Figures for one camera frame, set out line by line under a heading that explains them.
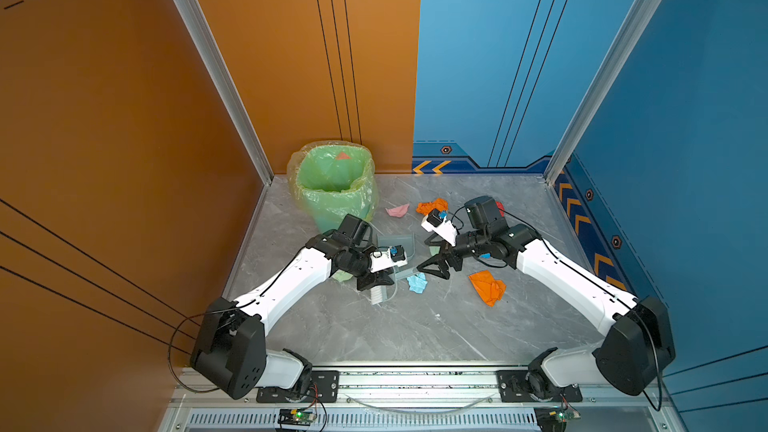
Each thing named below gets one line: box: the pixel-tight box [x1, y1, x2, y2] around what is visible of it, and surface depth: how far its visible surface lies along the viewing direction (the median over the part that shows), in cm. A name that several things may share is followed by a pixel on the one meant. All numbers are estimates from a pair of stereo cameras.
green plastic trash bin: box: [297, 144, 375, 232], surface depth 91 cm
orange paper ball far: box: [416, 198, 449, 216], surface depth 111 cm
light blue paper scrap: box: [406, 272, 428, 294], surface depth 91 cm
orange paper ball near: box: [468, 270, 507, 307], surface depth 91 cm
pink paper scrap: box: [385, 204, 410, 218], surface depth 111 cm
